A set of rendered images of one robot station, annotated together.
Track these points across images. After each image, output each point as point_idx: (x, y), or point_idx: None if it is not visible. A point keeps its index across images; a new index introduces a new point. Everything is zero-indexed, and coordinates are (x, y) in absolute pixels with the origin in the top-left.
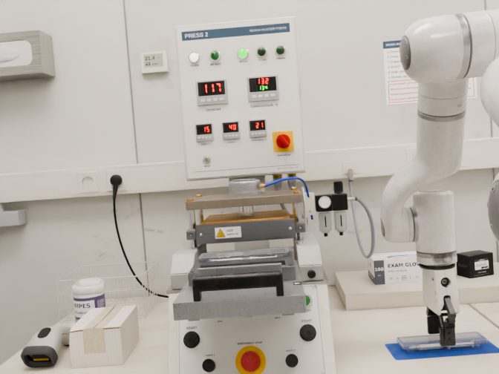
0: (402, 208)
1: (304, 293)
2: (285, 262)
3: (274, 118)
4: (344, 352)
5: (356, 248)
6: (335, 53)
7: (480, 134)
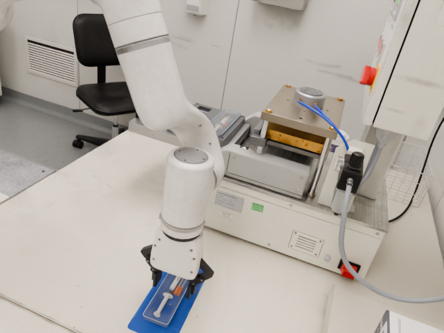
0: (184, 145)
1: (132, 123)
2: None
3: (386, 45)
4: (211, 240)
5: None
6: None
7: None
